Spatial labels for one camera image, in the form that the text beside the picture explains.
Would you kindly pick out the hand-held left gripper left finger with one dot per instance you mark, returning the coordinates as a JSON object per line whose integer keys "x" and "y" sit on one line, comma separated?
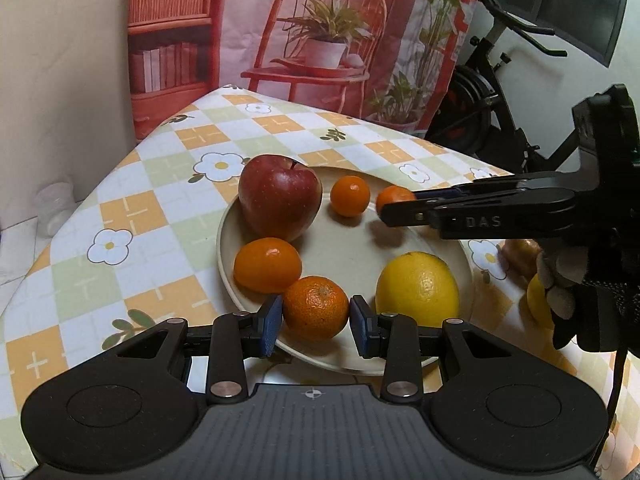
{"x": 272, "y": 325}

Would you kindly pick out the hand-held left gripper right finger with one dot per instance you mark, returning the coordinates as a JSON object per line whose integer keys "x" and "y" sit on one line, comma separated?
{"x": 357, "y": 325}

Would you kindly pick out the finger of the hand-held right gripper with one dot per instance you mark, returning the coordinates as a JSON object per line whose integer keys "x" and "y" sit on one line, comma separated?
{"x": 500, "y": 215}
{"x": 500, "y": 182}

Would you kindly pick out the mandarin orange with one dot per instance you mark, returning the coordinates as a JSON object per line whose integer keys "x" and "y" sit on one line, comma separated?
{"x": 316, "y": 307}

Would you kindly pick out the brown kiwi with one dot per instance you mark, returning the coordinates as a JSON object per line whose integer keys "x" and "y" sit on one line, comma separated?
{"x": 520, "y": 257}

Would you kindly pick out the smooth tangerine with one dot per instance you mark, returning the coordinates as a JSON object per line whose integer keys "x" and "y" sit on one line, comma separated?
{"x": 267, "y": 265}

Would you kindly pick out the yellow lemon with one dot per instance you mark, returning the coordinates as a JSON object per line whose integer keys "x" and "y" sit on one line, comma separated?
{"x": 537, "y": 305}
{"x": 417, "y": 287}

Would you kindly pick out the beige plate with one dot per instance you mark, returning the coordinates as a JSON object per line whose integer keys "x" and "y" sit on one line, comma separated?
{"x": 345, "y": 255}

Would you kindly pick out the small orange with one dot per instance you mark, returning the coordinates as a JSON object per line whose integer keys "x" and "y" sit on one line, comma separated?
{"x": 395, "y": 194}
{"x": 350, "y": 196}

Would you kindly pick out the large red apple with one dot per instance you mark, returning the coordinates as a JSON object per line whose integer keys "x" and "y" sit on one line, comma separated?
{"x": 277, "y": 195}

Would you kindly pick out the person's right hand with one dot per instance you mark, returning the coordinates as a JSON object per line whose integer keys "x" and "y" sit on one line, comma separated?
{"x": 600, "y": 315}

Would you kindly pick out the black exercise bike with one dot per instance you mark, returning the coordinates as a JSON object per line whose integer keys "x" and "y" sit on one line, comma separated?
{"x": 480, "y": 125}

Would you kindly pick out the dark window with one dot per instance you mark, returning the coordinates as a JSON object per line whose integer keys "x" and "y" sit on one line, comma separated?
{"x": 575, "y": 10}

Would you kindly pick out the red printed wall backdrop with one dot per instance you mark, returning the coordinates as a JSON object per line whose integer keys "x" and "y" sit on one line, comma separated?
{"x": 240, "y": 20}

